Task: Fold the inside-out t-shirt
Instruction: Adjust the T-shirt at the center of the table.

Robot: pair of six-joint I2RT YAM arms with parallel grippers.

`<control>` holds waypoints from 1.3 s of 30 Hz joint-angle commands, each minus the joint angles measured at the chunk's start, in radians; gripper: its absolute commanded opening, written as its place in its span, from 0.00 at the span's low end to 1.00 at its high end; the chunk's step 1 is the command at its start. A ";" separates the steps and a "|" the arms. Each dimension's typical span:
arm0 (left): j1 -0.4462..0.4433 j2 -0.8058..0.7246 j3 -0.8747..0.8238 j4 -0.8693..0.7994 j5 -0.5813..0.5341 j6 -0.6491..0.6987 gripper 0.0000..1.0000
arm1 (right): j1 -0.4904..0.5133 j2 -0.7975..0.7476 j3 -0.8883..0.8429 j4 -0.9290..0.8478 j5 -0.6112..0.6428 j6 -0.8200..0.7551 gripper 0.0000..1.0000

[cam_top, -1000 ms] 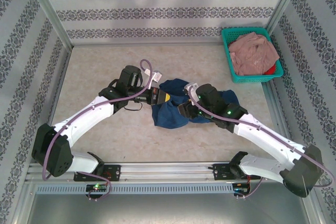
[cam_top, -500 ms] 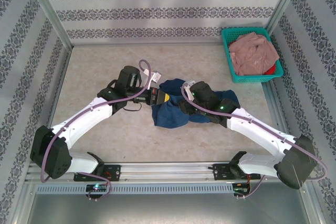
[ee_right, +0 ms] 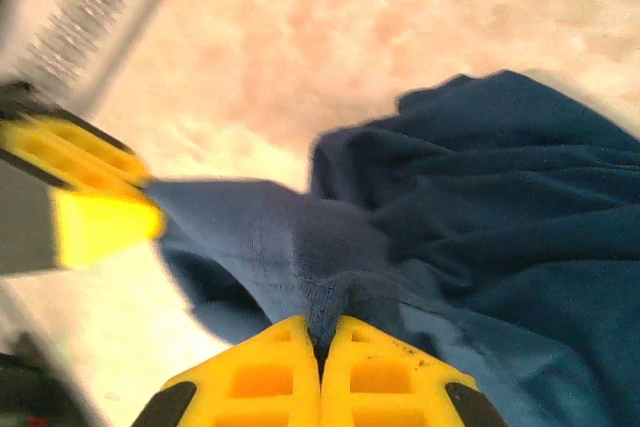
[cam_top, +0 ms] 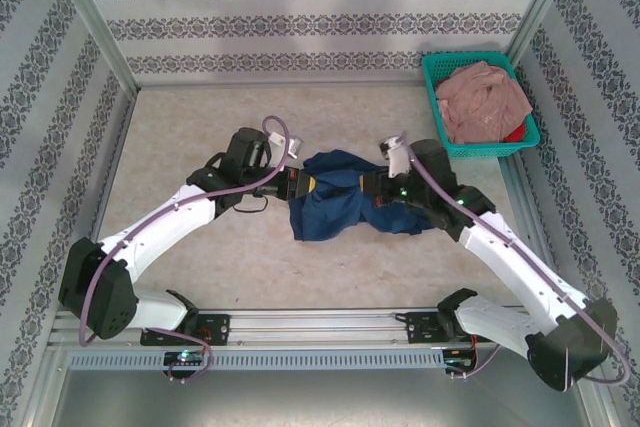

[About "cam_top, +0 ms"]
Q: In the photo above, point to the blue t-shirt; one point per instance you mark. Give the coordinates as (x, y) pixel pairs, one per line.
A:
(330, 207)

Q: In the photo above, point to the teal plastic basket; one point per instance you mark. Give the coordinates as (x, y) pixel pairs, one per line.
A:
(432, 69)

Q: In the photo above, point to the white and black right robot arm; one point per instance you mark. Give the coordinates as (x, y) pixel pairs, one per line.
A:
(510, 257)

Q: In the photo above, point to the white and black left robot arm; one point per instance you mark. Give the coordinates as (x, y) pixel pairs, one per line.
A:
(165, 219)

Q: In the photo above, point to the pink garment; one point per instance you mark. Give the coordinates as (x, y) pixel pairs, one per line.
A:
(480, 102)

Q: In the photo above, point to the red garment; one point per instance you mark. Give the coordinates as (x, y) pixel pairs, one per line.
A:
(517, 134)

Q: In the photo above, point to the right controller board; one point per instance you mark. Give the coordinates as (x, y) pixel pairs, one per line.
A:
(457, 359)

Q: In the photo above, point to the controller board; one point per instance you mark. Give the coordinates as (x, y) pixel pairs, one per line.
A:
(182, 358)
(457, 359)

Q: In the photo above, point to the left controller board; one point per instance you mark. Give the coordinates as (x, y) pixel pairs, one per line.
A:
(182, 358)

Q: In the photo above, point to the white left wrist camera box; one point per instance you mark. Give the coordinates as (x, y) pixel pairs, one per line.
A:
(295, 148)

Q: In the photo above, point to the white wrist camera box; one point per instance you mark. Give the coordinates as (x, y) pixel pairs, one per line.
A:
(397, 162)
(295, 148)

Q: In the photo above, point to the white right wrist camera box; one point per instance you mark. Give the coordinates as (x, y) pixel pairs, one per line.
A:
(397, 162)

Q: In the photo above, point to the aluminium table end rail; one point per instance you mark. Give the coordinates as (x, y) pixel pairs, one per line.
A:
(300, 84)

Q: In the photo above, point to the aluminium table side rail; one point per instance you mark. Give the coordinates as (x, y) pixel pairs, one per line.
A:
(522, 187)
(116, 147)

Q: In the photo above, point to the aluminium mounting rail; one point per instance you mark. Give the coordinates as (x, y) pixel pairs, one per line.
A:
(320, 327)

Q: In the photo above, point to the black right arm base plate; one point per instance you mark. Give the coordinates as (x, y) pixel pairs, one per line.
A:
(417, 329)

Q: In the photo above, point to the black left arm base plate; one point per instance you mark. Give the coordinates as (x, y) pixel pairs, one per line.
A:
(217, 329)

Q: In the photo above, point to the aluminium frame post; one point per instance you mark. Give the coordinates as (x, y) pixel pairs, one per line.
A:
(531, 22)
(97, 22)

